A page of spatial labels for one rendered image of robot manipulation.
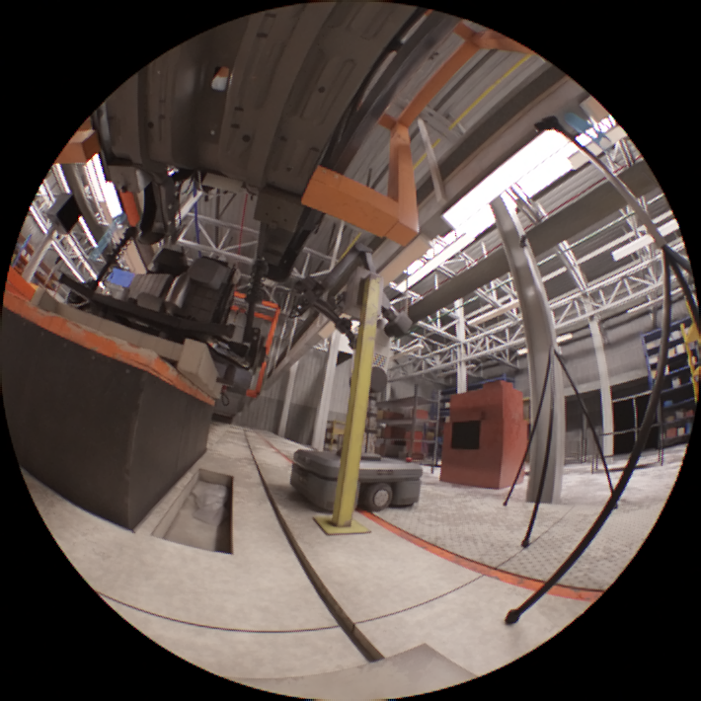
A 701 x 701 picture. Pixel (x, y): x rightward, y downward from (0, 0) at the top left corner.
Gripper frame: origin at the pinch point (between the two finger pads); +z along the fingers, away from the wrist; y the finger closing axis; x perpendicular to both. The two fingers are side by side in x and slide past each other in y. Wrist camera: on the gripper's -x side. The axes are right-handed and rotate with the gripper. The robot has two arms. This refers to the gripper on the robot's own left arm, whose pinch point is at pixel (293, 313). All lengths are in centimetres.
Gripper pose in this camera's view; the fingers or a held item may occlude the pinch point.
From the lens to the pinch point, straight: 116.2
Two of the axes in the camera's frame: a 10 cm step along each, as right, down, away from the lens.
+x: 6.7, 7.1, 2.1
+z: -5.4, 6.6, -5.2
